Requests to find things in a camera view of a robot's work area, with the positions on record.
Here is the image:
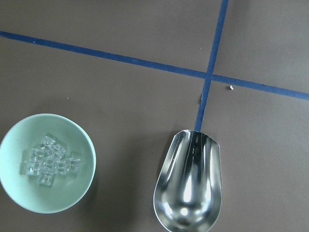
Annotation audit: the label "steel ice scoop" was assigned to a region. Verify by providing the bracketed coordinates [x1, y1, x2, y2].
[153, 130, 222, 232]

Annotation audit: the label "green ceramic bowl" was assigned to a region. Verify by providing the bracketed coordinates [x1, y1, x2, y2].
[0, 114, 96, 214]

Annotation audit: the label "clear ice cubes pile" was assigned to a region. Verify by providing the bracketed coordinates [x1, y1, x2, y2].
[20, 134, 82, 187]

